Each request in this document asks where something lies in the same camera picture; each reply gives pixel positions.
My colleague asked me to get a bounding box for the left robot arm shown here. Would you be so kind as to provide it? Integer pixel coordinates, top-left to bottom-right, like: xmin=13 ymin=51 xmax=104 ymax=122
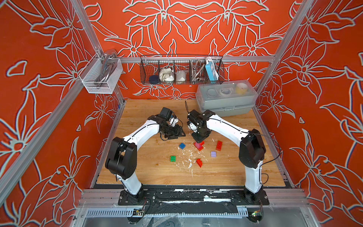
xmin=105 ymin=114 xmax=186 ymax=198

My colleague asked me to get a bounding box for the grey plastic storage box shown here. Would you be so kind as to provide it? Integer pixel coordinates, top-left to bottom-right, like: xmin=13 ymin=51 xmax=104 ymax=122
xmin=196 ymin=80 xmax=258 ymax=117

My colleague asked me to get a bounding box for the black wire basket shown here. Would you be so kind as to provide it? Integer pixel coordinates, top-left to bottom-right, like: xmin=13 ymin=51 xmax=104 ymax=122
xmin=140 ymin=54 xmax=226 ymax=85

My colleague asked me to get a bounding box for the clear plastic bin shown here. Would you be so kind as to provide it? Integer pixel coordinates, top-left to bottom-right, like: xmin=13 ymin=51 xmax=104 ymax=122
xmin=79 ymin=54 xmax=123 ymax=94

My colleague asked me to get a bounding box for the metal tool in bin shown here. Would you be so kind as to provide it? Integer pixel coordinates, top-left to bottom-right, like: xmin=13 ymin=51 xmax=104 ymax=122
xmin=95 ymin=50 xmax=117 ymax=88

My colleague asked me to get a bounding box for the red sloped lego brick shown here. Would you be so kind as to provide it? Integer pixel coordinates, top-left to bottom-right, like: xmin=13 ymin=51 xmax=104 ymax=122
xmin=196 ymin=159 xmax=203 ymax=168

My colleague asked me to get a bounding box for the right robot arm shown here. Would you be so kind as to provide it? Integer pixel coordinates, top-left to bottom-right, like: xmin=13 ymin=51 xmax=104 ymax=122
xmin=187 ymin=110 xmax=266 ymax=195

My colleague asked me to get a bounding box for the white crumpled bag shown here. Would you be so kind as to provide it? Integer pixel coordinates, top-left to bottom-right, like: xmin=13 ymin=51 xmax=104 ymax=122
xmin=159 ymin=68 xmax=175 ymax=84

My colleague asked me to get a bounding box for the long red lego brick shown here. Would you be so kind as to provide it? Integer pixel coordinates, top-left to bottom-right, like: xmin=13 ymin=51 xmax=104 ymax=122
xmin=194 ymin=143 xmax=204 ymax=151
xmin=216 ymin=141 xmax=223 ymax=151

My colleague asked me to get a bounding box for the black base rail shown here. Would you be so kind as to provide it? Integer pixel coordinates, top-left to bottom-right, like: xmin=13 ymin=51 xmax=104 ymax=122
xmin=118 ymin=187 xmax=270 ymax=216

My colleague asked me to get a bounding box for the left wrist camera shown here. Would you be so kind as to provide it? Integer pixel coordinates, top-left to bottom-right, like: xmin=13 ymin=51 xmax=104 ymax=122
xmin=159 ymin=107 xmax=179 ymax=127

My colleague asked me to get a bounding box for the red square lego brick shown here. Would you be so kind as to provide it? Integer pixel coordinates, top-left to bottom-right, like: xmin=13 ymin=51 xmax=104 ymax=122
xmin=195 ymin=141 xmax=205 ymax=147

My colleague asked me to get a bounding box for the blue white box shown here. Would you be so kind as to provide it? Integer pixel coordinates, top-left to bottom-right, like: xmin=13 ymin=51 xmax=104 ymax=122
xmin=205 ymin=57 xmax=219 ymax=84

